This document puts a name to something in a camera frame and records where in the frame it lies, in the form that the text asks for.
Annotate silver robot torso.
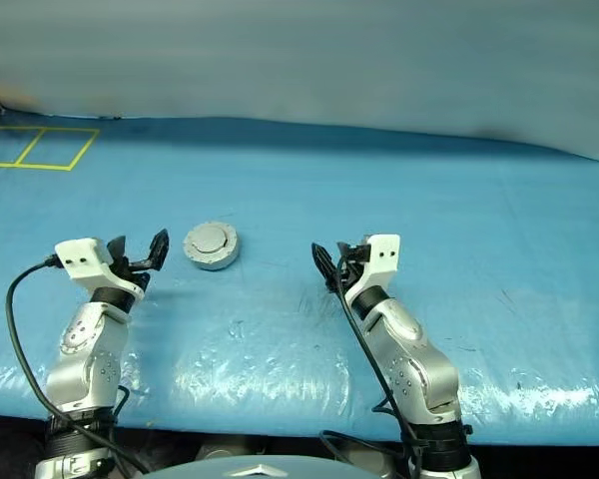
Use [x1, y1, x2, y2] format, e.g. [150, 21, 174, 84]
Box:
[144, 453, 380, 479]

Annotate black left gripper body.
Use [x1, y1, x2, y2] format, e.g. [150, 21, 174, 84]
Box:
[108, 252, 152, 291]

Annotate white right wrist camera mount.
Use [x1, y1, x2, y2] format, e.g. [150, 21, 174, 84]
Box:
[342, 233, 401, 306]

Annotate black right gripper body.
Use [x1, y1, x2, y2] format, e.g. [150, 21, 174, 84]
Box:
[328, 242, 371, 296]

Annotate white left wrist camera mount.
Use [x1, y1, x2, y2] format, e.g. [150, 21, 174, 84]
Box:
[53, 238, 146, 302]

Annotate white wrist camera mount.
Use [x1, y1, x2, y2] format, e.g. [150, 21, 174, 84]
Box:
[53, 238, 146, 302]
[342, 233, 401, 306]

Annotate grey motor housing lid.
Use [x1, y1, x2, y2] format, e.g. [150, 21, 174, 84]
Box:
[183, 221, 240, 258]

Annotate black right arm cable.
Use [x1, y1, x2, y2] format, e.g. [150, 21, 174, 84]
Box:
[318, 253, 420, 479]

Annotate yellow tape marking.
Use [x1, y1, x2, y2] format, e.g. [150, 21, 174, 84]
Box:
[0, 126, 101, 173]

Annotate blue plastic table cover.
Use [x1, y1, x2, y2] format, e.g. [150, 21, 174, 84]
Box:
[0, 107, 599, 448]

